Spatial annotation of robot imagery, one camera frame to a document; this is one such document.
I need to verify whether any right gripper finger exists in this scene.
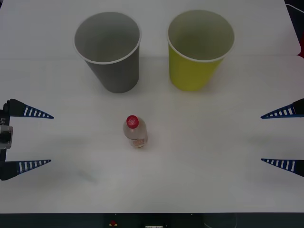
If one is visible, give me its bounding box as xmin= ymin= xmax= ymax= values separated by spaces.
xmin=260 ymin=158 xmax=304 ymax=178
xmin=260 ymin=97 xmax=304 ymax=120

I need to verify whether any grey plastic bin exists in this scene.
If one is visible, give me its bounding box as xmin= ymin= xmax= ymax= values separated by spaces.
xmin=73 ymin=11 xmax=143 ymax=94

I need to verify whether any yellow-green plastic bin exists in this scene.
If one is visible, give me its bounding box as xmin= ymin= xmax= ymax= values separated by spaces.
xmin=166 ymin=9 xmax=236 ymax=92

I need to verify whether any dark robot torso panel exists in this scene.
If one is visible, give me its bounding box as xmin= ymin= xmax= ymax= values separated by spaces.
xmin=0 ymin=213 xmax=304 ymax=228

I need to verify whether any clear bottle with red cap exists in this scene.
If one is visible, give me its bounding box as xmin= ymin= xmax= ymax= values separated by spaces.
xmin=122 ymin=114 xmax=149 ymax=150

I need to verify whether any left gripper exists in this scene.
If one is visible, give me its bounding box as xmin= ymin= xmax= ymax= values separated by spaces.
xmin=0 ymin=98 xmax=55 ymax=181

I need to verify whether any white cable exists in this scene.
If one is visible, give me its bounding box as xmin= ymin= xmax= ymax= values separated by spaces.
xmin=285 ymin=3 xmax=304 ymax=14

